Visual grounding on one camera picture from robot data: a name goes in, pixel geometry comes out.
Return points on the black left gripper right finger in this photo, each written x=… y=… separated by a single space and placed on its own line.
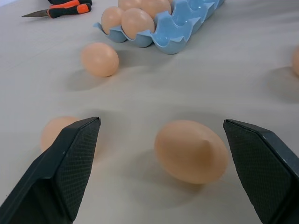
x=264 y=172

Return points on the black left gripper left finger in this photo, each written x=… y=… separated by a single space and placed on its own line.
x=58 y=172

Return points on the blue egg tray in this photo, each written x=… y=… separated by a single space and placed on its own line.
x=177 y=28

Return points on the light brown egg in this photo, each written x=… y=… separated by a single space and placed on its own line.
x=127 y=4
x=296 y=61
x=191 y=152
x=111 y=18
x=54 y=131
x=99 y=59
x=137 y=23
x=156 y=7

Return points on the orange and black pliers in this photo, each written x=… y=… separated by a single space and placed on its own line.
x=67 y=9

